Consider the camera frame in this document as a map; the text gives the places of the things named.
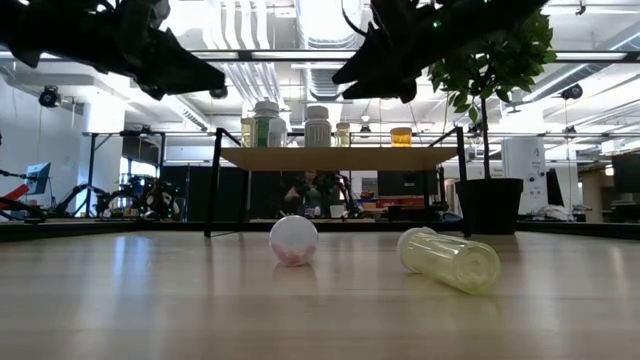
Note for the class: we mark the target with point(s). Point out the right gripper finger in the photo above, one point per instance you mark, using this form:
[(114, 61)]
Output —
[(390, 91), (370, 60)]

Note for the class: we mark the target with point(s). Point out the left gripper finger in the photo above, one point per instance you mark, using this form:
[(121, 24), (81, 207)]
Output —
[(185, 75)]

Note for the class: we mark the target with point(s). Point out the amber bottle white cap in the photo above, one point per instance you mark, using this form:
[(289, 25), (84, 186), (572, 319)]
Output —
[(401, 137)]

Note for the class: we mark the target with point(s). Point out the clear yellowish vial with pills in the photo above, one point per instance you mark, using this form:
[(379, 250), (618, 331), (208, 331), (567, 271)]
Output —
[(343, 136)]

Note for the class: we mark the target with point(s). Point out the yellow vial white cap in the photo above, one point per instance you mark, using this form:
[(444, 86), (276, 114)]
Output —
[(450, 260), (247, 134)]

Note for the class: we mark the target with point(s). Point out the green bottle white cap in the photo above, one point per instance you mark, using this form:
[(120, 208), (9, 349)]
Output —
[(263, 130)]

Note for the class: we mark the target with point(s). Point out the clear vial pink pills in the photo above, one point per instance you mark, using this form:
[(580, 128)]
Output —
[(293, 239)]

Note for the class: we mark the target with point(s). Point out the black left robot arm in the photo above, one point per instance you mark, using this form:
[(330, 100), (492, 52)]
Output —
[(50, 30)]

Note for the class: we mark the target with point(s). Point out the wooden shelf black metal legs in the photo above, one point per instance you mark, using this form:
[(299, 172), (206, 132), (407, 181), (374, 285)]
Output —
[(340, 159)]

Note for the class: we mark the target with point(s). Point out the red storage bin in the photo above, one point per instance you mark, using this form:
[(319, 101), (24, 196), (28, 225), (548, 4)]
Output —
[(392, 201)]

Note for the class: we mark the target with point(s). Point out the person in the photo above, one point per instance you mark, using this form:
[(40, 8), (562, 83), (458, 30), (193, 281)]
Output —
[(310, 192)]

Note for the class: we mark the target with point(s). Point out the white paper cup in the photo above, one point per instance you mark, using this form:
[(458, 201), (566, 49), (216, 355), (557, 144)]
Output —
[(337, 211)]

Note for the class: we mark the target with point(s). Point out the white cylindrical kiosk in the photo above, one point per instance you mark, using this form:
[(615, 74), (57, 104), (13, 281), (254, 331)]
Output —
[(522, 165)]

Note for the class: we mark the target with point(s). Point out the green plant in black pot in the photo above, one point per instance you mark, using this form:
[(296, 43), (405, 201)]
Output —
[(492, 205)]

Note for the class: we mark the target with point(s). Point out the tilted blue-screen monitor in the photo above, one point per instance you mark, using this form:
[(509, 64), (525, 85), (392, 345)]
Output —
[(39, 177)]

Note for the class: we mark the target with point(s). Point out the red padded bar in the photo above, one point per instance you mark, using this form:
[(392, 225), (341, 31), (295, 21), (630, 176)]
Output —
[(15, 192)]

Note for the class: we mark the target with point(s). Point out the white cloth heap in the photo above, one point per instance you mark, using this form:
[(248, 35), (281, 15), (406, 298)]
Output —
[(552, 212)]

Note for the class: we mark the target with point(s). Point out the black computer monitor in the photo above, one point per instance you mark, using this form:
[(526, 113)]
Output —
[(626, 172)]

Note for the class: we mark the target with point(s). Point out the black ceiling camera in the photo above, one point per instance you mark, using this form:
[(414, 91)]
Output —
[(50, 96), (572, 91), (218, 93)]

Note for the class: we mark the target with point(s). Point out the ribbed ceiling air duct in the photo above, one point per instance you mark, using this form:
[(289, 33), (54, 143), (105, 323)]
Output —
[(320, 82)]

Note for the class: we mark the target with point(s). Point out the black metal frame rig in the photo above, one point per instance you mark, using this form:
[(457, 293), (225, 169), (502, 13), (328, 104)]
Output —
[(125, 134)]

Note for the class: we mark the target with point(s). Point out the black aluminium table frame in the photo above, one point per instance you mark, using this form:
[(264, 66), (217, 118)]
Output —
[(575, 227)]

